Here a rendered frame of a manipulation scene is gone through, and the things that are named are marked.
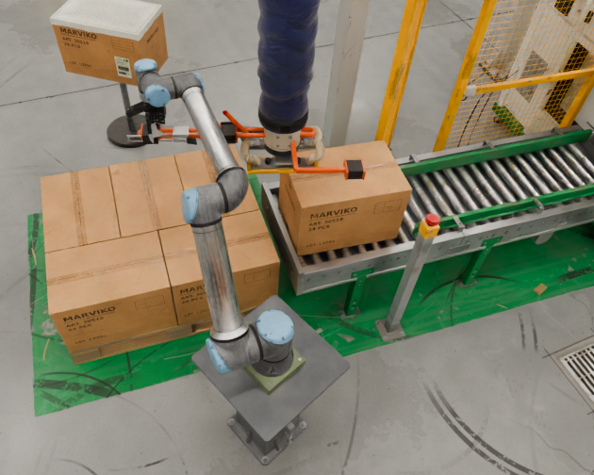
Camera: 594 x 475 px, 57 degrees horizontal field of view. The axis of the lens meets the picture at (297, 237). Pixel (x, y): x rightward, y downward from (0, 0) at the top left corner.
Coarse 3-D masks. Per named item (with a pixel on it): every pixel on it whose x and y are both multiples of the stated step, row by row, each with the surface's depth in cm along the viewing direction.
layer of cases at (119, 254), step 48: (48, 192) 318; (96, 192) 320; (144, 192) 323; (48, 240) 296; (96, 240) 298; (144, 240) 300; (192, 240) 302; (240, 240) 304; (48, 288) 276; (96, 288) 278; (144, 288) 280; (192, 288) 290; (240, 288) 305; (96, 336) 295
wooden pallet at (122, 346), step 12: (240, 312) 324; (192, 324) 328; (204, 324) 328; (144, 336) 320; (156, 336) 321; (168, 336) 318; (180, 336) 322; (96, 348) 303; (108, 348) 314; (120, 348) 315; (132, 348) 315; (84, 360) 308
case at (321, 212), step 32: (320, 160) 291; (384, 160) 294; (288, 192) 292; (320, 192) 276; (352, 192) 277; (384, 192) 279; (288, 224) 306; (320, 224) 283; (352, 224) 291; (384, 224) 299
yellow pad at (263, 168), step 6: (300, 156) 260; (306, 156) 260; (246, 162) 255; (264, 162) 255; (270, 162) 253; (300, 162) 255; (252, 168) 252; (258, 168) 252; (264, 168) 252; (270, 168) 253; (276, 168) 253; (282, 168) 253; (288, 168) 254
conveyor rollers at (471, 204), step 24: (456, 168) 356; (504, 168) 358; (528, 168) 359; (552, 168) 362; (576, 168) 365; (432, 192) 340; (480, 192) 341; (504, 192) 344; (528, 192) 349; (408, 216) 324; (504, 216) 333; (384, 240) 314; (408, 240) 312
